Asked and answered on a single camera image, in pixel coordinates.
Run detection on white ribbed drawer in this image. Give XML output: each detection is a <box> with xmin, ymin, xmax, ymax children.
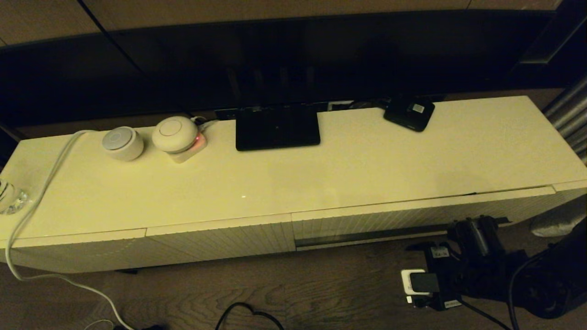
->
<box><xmin>292</xmin><ymin>187</ymin><xmax>558</xmax><ymax>252</ymax></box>

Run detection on white TV cabinet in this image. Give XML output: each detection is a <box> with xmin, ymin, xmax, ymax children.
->
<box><xmin>0</xmin><ymin>95</ymin><xmax>587</xmax><ymax>275</ymax></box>

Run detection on narrow white ribbed door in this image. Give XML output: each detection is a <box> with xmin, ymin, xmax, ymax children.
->
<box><xmin>553</xmin><ymin>180</ymin><xmax>587</xmax><ymax>216</ymax></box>

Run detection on black set-top box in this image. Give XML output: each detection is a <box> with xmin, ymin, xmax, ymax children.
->
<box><xmin>383</xmin><ymin>96</ymin><xmax>435</xmax><ymax>133</ymax></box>

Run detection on grey curtain folds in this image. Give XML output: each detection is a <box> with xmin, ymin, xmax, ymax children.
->
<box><xmin>541</xmin><ymin>76</ymin><xmax>587</xmax><ymax>166</ymax></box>

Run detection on white ribbed cabinet door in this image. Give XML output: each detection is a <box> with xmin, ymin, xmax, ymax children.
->
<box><xmin>146</xmin><ymin>214</ymin><xmax>296</xmax><ymax>265</ymax></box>

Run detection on black flat television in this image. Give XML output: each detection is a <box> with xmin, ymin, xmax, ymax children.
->
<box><xmin>0</xmin><ymin>9</ymin><xmax>587</xmax><ymax>127</ymax></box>

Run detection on white power strip red light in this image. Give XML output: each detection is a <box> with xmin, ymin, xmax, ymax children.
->
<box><xmin>167</xmin><ymin>131</ymin><xmax>208</xmax><ymax>164</ymax></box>

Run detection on white domed round device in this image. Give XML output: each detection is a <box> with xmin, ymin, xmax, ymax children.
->
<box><xmin>151</xmin><ymin>116</ymin><xmax>199</xmax><ymax>154</ymax></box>

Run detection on white round speaker grey top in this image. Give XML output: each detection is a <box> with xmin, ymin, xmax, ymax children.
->
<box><xmin>101</xmin><ymin>126</ymin><xmax>144</xmax><ymax>161</ymax></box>

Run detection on white plain cabinet panel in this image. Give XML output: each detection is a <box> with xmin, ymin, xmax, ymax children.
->
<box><xmin>0</xmin><ymin>229</ymin><xmax>147</xmax><ymax>275</ymax></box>

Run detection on clear glass object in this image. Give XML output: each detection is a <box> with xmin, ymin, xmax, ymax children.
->
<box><xmin>0</xmin><ymin>180</ymin><xmax>29</xmax><ymax>215</ymax></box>

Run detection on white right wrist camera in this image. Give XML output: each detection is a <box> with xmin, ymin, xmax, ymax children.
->
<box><xmin>400</xmin><ymin>269</ymin><xmax>441</xmax><ymax>305</ymax></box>

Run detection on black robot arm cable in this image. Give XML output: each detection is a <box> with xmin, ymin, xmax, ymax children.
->
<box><xmin>459</xmin><ymin>247</ymin><xmax>558</xmax><ymax>330</ymax></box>

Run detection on tangled black cables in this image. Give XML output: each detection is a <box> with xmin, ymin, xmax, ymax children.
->
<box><xmin>327</xmin><ymin>99</ymin><xmax>389</xmax><ymax>112</ymax></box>

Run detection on black floor cable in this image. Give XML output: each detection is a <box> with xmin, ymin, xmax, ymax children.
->
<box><xmin>216</xmin><ymin>302</ymin><xmax>285</xmax><ymax>330</ymax></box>

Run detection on black television base plate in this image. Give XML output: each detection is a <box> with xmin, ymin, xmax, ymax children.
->
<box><xmin>235</xmin><ymin>104</ymin><xmax>321</xmax><ymax>152</ymax></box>

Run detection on white power cable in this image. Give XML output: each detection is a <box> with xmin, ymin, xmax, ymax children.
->
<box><xmin>6</xmin><ymin>130</ymin><xmax>133</xmax><ymax>330</ymax></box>

